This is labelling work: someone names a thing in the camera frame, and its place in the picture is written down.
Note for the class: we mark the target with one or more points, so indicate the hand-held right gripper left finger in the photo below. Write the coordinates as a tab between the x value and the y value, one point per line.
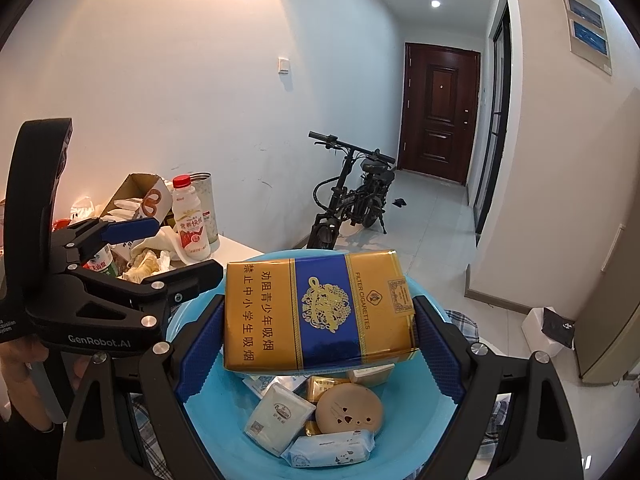
197	355

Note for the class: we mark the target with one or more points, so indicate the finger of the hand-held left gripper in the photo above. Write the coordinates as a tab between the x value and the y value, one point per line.
190	280
130	230

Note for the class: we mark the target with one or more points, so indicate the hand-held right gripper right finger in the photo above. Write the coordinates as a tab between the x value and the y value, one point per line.
440	347

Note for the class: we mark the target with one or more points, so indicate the blue plastic basin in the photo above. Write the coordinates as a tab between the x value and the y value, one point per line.
415	435

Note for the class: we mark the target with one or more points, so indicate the gold and blue cigarette pack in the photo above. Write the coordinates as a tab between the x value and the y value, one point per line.
320	310

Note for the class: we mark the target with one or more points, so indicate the person's left hand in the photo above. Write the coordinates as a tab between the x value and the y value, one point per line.
15	375

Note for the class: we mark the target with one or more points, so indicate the crumpled tissue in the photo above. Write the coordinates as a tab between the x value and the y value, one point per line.
145	265

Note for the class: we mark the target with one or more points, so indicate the open cardboard box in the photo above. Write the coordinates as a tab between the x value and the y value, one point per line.
145	192

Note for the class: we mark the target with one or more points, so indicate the green label bottle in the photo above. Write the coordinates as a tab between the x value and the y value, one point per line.
102	262

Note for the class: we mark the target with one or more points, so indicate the white milk bottle red cap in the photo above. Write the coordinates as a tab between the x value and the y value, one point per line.
192	225

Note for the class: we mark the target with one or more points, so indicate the cream cylindrical tin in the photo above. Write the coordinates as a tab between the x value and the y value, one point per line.
211	210

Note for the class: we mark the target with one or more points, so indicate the blue plaid cloth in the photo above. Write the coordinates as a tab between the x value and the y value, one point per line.
150	440

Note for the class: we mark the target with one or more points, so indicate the white tissue packet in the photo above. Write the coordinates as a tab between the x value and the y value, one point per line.
277	417

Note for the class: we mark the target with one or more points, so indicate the round beige compact case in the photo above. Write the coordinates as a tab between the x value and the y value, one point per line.
350	407

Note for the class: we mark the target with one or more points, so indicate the black pouch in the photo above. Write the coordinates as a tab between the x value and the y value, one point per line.
560	330

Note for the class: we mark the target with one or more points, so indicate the small gold box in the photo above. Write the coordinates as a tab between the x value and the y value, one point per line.
322	387

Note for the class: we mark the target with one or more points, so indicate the light blue tissue packet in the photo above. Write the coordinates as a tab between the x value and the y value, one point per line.
330	450

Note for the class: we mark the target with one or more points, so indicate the black slippers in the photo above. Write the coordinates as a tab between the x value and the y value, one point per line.
398	203

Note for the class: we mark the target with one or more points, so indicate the black electric bicycle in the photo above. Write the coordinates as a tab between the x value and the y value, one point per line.
355	200

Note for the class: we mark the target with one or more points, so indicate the beige refrigerator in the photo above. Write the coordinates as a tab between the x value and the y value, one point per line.
615	340

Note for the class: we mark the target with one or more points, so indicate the brown entrance door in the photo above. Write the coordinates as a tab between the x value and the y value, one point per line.
440	115

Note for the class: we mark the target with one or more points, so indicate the black framed glass door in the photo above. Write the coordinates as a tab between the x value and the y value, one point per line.
495	120

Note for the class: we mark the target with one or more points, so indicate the white light switch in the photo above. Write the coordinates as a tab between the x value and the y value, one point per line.
283	64

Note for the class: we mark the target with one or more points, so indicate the grey wall panel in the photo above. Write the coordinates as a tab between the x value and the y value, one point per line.
585	30

